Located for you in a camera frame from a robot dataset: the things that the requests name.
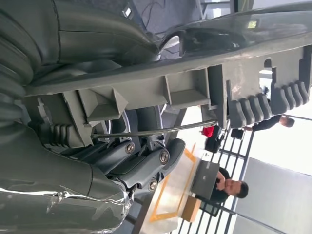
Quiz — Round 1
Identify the brown cardboard box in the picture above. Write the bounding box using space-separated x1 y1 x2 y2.
181 196 202 223

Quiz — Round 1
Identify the red bag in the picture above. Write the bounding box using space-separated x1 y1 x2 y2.
202 126 215 138

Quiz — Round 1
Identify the person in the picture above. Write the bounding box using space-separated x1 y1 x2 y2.
209 167 249 204
243 115 295 133

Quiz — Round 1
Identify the black metal railing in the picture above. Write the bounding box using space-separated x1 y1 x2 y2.
168 127 255 234

